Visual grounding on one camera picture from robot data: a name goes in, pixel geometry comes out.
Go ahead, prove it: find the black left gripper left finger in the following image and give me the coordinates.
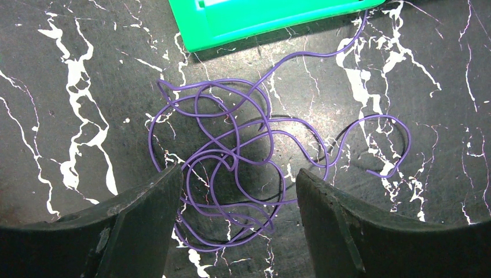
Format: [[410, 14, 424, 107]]
[[1, 165, 183, 277]]

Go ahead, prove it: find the green plastic bin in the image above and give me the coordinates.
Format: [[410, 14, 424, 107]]
[[169, 0, 383, 52]]

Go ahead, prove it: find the purple cable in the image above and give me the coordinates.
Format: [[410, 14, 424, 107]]
[[148, 9, 412, 253]]

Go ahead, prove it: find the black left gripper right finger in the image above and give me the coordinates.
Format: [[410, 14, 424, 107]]
[[296, 169, 490, 277]]

